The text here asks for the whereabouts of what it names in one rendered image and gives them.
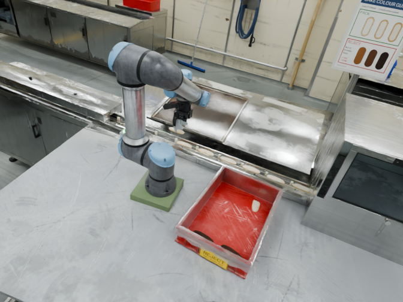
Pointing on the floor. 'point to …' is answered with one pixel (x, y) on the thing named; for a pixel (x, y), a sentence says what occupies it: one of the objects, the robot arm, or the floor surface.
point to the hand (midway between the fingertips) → (176, 128)
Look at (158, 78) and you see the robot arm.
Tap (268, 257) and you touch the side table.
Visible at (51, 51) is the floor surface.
